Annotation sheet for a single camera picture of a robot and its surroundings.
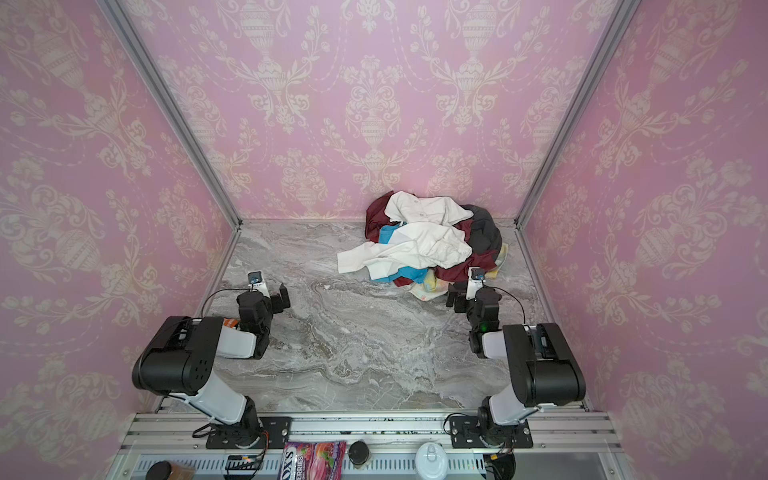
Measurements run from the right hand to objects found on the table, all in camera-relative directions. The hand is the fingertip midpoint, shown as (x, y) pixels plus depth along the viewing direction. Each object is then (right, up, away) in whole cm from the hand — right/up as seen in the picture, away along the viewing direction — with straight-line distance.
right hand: (467, 283), depth 94 cm
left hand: (-63, -1, +1) cm, 63 cm away
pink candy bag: (-39, -37, -26) cm, 60 cm away
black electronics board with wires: (-60, -43, -21) cm, 77 cm away
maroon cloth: (-2, +4, +6) cm, 7 cm away
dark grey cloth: (+11, +16, +18) cm, 27 cm away
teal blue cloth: (-19, +3, +5) cm, 20 cm away
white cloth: (-12, +14, +3) cm, 19 cm away
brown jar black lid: (-72, -36, -31) cm, 86 cm away
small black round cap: (-31, -33, -30) cm, 54 cm away
